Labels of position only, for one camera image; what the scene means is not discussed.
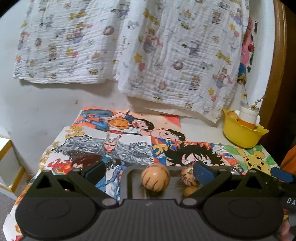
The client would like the colourful cartoon poster mat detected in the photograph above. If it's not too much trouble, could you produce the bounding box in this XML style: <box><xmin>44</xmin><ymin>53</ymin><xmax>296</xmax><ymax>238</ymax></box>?
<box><xmin>3</xmin><ymin>106</ymin><xmax>246</xmax><ymax>241</ymax></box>

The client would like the yellow plastic bowl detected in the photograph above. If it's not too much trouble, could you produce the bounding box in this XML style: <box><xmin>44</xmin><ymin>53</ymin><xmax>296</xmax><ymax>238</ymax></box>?
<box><xmin>223</xmin><ymin>109</ymin><xmax>269</xmax><ymax>149</ymax></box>

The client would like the yellow fruit in bowl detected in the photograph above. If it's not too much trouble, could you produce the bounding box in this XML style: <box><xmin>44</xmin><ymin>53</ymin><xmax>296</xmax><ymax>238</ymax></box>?
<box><xmin>227</xmin><ymin>111</ymin><xmax>238</xmax><ymax>120</ymax></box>

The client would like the cartoon print cloth left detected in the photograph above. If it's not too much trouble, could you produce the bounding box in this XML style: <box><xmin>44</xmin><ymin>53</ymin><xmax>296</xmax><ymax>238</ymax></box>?
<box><xmin>12</xmin><ymin>0</ymin><xmax>149</xmax><ymax>84</ymax></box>

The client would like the winnie pooh drawing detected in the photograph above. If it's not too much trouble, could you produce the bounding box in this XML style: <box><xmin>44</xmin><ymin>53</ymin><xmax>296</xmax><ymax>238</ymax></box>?
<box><xmin>223</xmin><ymin>145</ymin><xmax>279</xmax><ymax>175</ymax></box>

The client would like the colourful cartoon wall drawing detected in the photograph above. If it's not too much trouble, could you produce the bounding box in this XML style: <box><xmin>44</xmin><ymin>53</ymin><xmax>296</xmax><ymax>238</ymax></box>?
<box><xmin>237</xmin><ymin>17</ymin><xmax>256</xmax><ymax>85</ymax></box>

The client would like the dry flower twig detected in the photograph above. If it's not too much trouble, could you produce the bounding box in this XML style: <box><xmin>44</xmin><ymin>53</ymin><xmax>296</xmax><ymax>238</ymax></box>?
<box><xmin>241</xmin><ymin>85</ymin><xmax>266</xmax><ymax>109</ymax></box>

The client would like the striped tan melon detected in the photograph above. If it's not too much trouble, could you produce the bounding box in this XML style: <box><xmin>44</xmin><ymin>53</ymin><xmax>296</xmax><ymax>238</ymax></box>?
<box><xmin>141</xmin><ymin>163</ymin><xmax>170</xmax><ymax>192</ymax></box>

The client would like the wooden door frame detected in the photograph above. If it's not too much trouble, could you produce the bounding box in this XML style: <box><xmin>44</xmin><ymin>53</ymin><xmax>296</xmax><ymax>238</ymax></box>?
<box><xmin>260</xmin><ymin>1</ymin><xmax>295</xmax><ymax>144</ymax></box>

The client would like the white yellow stool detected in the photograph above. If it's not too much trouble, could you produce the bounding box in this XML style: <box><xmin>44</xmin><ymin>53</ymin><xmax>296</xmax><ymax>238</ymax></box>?
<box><xmin>0</xmin><ymin>137</ymin><xmax>32</xmax><ymax>200</ymax></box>

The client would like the cartoon print cloth right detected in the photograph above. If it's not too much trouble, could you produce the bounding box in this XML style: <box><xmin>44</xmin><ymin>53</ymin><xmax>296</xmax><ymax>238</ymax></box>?
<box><xmin>117</xmin><ymin>1</ymin><xmax>249</xmax><ymax>123</ymax></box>

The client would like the small brown fruit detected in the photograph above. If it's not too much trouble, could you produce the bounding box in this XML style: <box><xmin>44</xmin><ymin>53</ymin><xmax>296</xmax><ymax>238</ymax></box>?
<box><xmin>184</xmin><ymin>186</ymin><xmax>201</xmax><ymax>197</ymax></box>

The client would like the metal tray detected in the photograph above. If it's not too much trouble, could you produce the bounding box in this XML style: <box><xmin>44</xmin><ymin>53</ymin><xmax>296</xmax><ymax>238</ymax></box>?
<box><xmin>120</xmin><ymin>164</ymin><xmax>243</xmax><ymax>202</ymax></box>

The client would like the dark striped round fruit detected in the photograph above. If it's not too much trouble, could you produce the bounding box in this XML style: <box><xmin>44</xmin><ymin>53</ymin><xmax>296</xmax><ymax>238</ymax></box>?
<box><xmin>181</xmin><ymin>163</ymin><xmax>200</xmax><ymax>187</ymax></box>

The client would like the cartoon print cloth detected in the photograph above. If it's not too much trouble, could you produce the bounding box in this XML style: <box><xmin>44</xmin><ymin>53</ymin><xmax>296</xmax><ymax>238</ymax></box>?
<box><xmin>12</xmin><ymin>0</ymin><xmax>149</xmax><ymax>84</ymax></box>
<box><xmin>117</xmin><ymin>1</ymin><xmax>249</xmax><ymax>123</ymax></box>

